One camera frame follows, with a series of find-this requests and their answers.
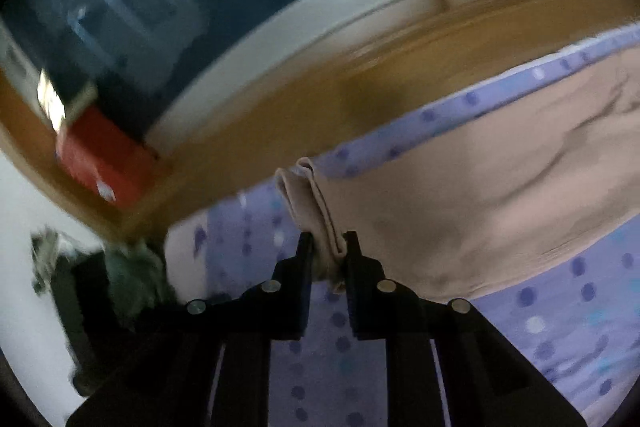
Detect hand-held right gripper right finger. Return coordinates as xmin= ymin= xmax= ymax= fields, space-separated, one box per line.
xmin=342 ymin=231 xmax=586 ymax=427

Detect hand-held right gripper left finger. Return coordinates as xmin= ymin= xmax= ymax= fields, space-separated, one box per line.
xmin=65 ymin=232 xmax=315 ymax=427

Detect beige garment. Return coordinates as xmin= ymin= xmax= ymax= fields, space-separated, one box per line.
xmin=275 ymin=56 xmax=640 ymax=304

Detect grey-green cloth pile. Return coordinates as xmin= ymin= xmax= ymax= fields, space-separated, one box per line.
xmin=102 ymin=238 xmax=177 ymax=329

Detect purple dotted bedsheet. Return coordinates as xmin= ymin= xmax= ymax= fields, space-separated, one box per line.
xmin=165 ymin=23 xmax=640 ymax=427

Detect dark bulky object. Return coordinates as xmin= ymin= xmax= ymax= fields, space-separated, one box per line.
xmin=50 ymin=252 xmax=168 ymax=400

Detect red box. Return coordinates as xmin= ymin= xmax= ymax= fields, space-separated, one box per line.
xmin=54 ymin=107 xmax=162 ymax=208

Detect cluttered shelf items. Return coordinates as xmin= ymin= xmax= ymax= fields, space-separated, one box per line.
xmin=29 ymin=228 xmax=62 ymax=294

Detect shiny wrapped item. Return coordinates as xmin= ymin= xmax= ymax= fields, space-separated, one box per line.
xmin=37 ymin=71 xmax=67 ymax=128

